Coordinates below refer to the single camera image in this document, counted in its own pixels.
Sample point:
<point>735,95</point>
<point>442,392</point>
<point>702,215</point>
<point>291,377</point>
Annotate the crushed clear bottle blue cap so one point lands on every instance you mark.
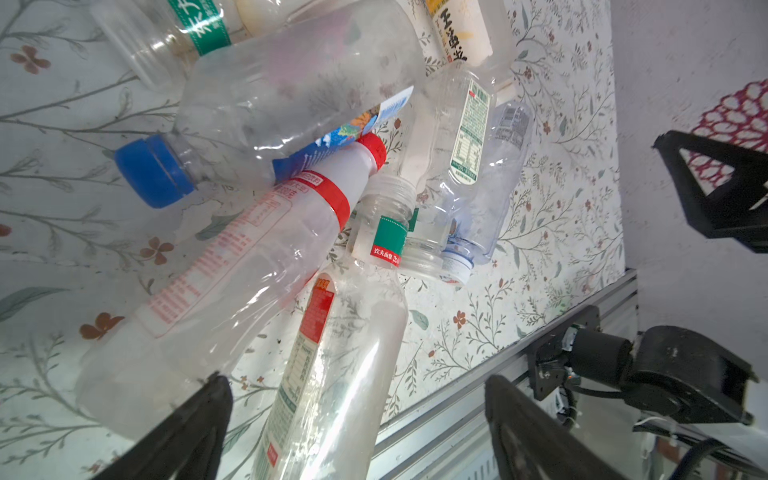
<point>259,112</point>

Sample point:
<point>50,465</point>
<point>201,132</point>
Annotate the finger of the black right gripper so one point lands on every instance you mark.
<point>735,209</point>

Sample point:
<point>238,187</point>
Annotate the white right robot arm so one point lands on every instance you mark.
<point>671,371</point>

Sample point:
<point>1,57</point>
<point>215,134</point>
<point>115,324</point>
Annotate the clear bluish water bottle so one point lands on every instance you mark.
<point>476,229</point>

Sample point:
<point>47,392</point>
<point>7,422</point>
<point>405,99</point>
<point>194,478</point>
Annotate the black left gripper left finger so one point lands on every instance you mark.
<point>188,444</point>

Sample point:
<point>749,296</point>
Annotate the clear bottle green label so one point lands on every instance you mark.
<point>442,160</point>

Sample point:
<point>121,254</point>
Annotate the small bottle yellow label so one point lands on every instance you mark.
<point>477,32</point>

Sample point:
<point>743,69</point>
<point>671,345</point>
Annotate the small bottle green cap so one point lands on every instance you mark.
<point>162,39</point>

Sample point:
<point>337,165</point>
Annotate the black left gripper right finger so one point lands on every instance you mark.
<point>529,444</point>

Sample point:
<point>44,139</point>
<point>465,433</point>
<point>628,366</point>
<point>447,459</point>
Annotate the clear bottle green cap large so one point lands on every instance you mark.
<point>327,413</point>

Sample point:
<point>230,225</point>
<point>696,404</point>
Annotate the clear bottle red cap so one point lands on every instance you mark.
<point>203,321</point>

